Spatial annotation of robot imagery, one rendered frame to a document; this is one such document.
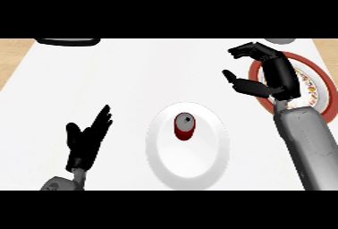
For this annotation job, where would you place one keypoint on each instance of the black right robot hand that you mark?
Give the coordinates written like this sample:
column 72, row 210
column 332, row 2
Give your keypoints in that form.
column 278, row 74

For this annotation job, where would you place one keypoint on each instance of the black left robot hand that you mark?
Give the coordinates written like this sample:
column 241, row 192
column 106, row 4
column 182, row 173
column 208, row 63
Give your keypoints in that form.
column 86, row 143

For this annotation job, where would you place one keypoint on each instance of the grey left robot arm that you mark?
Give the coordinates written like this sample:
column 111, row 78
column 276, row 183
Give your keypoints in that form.
column 65, row 182

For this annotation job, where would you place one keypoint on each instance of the red rimmed patterned plate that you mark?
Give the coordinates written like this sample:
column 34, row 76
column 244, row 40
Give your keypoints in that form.
column 319, row 86

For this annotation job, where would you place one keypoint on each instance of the red can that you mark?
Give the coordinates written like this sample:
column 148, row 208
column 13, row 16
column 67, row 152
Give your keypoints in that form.
column 185, row 126

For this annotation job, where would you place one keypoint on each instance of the white plate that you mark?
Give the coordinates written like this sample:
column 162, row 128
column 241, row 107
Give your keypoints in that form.
column 188, row 146

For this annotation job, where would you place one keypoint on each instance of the grey round object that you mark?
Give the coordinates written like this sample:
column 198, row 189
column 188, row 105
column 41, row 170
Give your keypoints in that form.
column 279, row 40

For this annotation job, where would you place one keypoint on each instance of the white placemat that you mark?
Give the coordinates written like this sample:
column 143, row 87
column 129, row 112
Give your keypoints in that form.
column 167, row 83

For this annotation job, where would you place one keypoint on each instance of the black rimmed object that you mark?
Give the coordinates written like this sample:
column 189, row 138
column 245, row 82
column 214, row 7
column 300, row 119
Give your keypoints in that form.
column 68, row 41

